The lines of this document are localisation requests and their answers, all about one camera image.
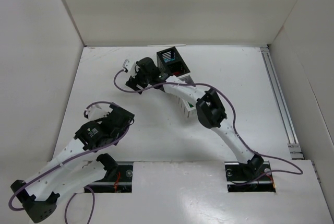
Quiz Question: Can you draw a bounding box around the white slotted container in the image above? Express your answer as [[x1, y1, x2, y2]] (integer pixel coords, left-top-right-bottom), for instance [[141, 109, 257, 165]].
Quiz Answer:
[[171, 75, 197, 121]]

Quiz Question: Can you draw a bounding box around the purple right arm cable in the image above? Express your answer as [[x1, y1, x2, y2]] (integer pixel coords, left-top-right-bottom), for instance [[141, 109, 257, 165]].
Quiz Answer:
[[113, 68, 304, 184]]

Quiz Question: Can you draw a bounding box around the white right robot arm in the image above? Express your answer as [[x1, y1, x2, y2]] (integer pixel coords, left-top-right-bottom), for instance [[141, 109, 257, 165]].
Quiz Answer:
[[123, 57, 264, 180]]

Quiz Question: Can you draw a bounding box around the aluminium rail right side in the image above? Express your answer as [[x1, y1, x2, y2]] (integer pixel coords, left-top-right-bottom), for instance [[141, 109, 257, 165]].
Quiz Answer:
[[260, 46, 305, 160]]

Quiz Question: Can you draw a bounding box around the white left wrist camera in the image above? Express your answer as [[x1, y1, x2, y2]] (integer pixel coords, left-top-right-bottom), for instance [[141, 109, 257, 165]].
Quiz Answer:
[[83, 104, 108, 121]]

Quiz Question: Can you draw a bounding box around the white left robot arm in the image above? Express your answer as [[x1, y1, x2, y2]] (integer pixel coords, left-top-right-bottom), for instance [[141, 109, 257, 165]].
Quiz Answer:
[[10, 103, 135, 223]]

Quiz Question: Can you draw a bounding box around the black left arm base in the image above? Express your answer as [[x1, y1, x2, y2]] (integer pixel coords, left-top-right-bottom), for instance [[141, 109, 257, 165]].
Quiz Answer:
[[88, 162, 134, 193]]

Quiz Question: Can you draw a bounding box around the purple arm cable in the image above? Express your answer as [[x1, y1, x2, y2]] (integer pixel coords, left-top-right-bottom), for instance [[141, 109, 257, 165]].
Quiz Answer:
[[113, 68, 304, 184], [8, 100, 131, 224]]

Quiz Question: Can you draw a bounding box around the black slotted container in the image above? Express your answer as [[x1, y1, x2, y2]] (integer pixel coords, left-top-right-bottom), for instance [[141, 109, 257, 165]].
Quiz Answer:
[[157, 47, 190, 77]]

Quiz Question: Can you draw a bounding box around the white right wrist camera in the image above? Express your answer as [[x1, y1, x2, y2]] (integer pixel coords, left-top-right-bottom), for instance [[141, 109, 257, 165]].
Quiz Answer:
[[123, 60, 137, 76]]

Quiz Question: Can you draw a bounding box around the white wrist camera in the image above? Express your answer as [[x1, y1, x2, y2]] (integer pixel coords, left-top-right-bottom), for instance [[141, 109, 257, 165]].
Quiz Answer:
[[83, 104, 108, 121], [123, 60, 137, 76]]

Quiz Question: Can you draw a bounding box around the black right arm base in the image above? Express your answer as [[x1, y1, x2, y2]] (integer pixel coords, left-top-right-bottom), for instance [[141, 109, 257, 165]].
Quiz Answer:
[[224, 161, 276, 193]]

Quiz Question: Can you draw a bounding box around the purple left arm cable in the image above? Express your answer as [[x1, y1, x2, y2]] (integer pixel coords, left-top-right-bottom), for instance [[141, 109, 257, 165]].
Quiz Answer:
[[8, 100, 131, 224]]

